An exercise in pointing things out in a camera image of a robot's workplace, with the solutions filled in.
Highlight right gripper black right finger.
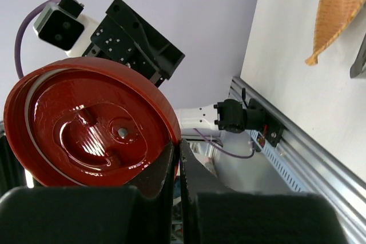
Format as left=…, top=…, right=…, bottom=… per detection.
left=180, top=139, right=348, bottom=243

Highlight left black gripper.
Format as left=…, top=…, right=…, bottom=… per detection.
left=82, top=0, right=185, bottom=87

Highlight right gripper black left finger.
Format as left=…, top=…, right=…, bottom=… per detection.
left=1, top=143, right=176, bottom=243

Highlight red round lid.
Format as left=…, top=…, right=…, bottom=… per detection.
left=3, top=57, right=181, bottom=186

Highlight steel serving tongs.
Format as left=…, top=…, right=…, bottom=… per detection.
left=349, top=35, right=366, bottom=79

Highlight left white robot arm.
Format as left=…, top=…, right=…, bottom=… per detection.
left=78, top=0, right=247, bottom=133

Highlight orange leaf-shaped plate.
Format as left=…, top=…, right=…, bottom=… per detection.
left=305, top=0, right=365, bottom=66

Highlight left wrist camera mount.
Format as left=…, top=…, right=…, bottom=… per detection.
left=33, top=0, right=100, bottom=57

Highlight slotted grey cable duct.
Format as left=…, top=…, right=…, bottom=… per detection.
left=248, top=129, right=366, bottom=244

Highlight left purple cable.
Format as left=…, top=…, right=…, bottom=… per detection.
left=14, top=0, right=63, bottom=79

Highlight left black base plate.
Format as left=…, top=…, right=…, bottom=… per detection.
left=245, top=98, right=285, bottom=147

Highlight aluminium front rail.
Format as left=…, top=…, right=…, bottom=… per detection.
left=228, top=75, right=366, bottom=207

